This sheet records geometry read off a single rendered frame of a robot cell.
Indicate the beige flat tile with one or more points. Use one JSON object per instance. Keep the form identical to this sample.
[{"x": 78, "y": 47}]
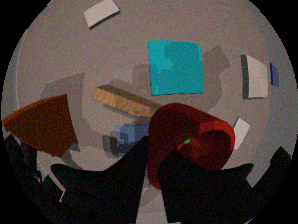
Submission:
[{"x": 100, "y": 12}]

